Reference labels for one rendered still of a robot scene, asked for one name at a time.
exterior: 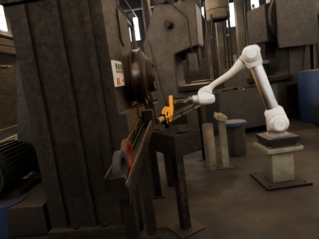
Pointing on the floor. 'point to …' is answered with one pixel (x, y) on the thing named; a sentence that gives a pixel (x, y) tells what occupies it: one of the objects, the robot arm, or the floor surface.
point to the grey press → (285, 44)
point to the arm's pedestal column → (279, 172)
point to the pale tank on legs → (215, 6)
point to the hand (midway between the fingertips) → (171, 101)
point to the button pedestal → (223, 142)
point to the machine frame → (76, 108)
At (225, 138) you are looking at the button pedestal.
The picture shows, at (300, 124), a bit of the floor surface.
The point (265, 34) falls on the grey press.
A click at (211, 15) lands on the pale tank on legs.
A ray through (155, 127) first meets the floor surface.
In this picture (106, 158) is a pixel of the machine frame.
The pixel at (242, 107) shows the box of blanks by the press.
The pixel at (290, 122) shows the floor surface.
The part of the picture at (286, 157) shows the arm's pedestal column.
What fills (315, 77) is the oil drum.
